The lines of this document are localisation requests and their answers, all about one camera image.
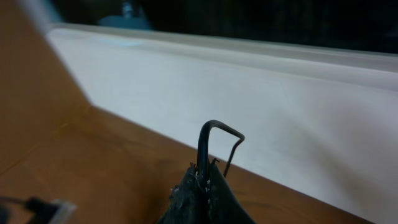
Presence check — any cardboard panel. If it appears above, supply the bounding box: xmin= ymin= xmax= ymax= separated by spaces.
xmin=1 ymin=1 xmax=90 ymax=171

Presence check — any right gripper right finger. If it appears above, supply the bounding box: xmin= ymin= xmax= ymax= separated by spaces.
xmin=207 ymin=159 xmax=255 ymax=224

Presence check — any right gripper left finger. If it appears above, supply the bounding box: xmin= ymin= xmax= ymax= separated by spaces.
xmin=157 ymin=163 xmax=205 ymax=224

